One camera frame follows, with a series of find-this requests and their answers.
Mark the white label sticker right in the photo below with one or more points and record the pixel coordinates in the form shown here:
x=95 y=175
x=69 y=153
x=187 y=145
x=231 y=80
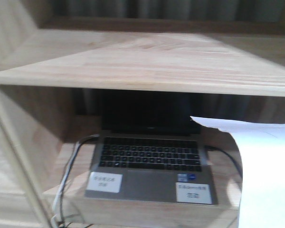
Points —
x=193 y=193

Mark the wooden shelf unit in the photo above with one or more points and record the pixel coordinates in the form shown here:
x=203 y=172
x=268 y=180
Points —
x=42 y=57

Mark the white label sticker left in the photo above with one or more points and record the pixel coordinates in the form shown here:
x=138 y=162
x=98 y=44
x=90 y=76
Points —
x=104 y=182

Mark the white paper sheet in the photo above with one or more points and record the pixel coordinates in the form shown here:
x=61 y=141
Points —
x=262 y=151

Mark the white label sticker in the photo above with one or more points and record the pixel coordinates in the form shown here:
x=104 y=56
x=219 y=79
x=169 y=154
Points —
x=104 y=182
x=193 y=193

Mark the silver laptop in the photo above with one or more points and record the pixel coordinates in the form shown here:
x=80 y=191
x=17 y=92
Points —
x=150 y=138

